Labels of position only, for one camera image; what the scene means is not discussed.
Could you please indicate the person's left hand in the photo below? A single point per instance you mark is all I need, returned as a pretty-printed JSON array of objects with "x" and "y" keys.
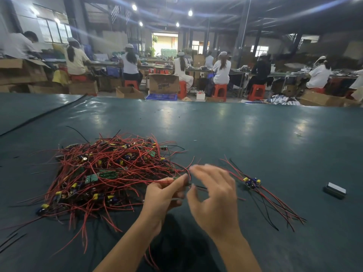
[{"x": 161, "y": 204}]

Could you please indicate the person's right hand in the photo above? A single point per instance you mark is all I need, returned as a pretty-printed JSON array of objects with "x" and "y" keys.
[{"x": 215, "y": 209}]

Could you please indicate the person's left forearm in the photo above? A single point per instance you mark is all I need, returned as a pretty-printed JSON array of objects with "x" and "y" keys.
[{"x": 122, "y": 252}]

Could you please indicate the person's right forearm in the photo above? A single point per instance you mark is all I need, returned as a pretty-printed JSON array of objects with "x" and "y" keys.
[{"x": 235, "y": 255}]

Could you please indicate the dark green table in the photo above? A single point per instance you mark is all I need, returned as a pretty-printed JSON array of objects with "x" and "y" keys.
[{"x": 295, "y": 144}]

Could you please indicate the blue plastic crate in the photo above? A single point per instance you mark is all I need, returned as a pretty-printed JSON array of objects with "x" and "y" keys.
[{"x": 162, "y": 96}]

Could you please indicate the red plastic stool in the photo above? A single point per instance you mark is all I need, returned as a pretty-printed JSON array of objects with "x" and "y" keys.
[
  {"x": 79, "y": 78},
  {"x": 257, "y": 92},
  {"x": 131, "y": 85},
  {"x": 182, "y": 89},
  {"x": 220, "y": 91},
  {"x": 317, "y": 90}
]

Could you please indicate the small black grey block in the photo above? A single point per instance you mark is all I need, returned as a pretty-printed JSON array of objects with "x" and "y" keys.
[{"x": 334, "y": 190}]

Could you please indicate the heap of black white items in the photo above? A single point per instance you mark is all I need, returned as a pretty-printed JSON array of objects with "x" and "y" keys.
[{"x": 283, "y": 99}]

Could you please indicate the yellow sack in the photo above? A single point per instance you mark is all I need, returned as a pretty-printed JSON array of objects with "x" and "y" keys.
[{"x": 60, "y": 76}]

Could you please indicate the large open cardboard box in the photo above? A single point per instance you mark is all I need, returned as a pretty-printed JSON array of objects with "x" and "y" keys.
[{"x": 22, "y": 70}]

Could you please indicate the grid window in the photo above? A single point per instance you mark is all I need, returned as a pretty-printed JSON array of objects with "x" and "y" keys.
[{"x": 54, "y": 30}]

